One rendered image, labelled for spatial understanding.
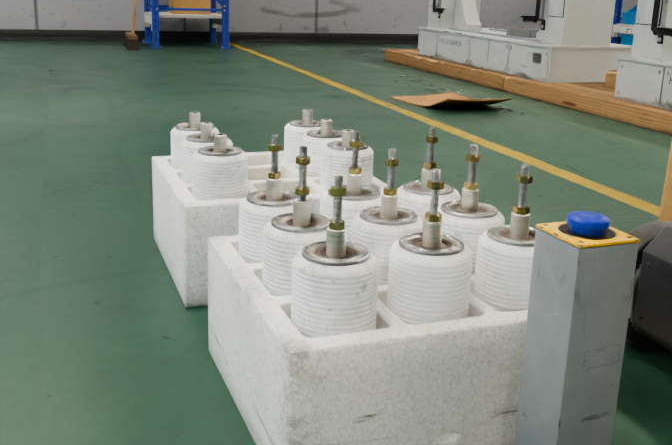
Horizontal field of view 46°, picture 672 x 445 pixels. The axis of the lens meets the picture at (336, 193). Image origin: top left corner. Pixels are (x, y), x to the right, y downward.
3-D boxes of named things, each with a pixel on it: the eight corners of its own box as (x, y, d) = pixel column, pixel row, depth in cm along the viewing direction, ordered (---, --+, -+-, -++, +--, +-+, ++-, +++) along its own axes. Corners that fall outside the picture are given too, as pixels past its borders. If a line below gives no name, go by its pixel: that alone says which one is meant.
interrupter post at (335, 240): (331, 261, 86) (332, 232, 85) (321, 254, 88) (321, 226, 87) (350, 258, 87) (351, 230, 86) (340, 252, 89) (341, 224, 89)
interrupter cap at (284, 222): (273, 236, 94) (273, 230, 94) (268, 217, 101) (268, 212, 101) (336, 234, 95) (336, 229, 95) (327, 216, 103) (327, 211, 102)
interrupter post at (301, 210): (293, 229, 97) (293, 203, 96) (291, 223, 99) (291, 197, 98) (312, 228, 97) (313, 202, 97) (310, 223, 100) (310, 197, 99)
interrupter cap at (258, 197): (311, 199, 111) (311, 194, 111) (285, 212, 104) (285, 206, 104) (264, 191, 114) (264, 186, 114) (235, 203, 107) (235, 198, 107)
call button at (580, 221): (589, 228, 80) (592, 208, 80) (616, 240, 76) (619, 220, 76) (556, 231, 79) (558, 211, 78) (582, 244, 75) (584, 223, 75)
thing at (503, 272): (495, 349, 107) (506, 220, 103) (559, 374, 101) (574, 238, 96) (452, 371, 101) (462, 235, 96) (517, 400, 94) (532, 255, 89)
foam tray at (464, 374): (438, 319, 133) (446, 216, 129) (588, 444, 98) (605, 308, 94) (208, 350, 120) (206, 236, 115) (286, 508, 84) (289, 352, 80)
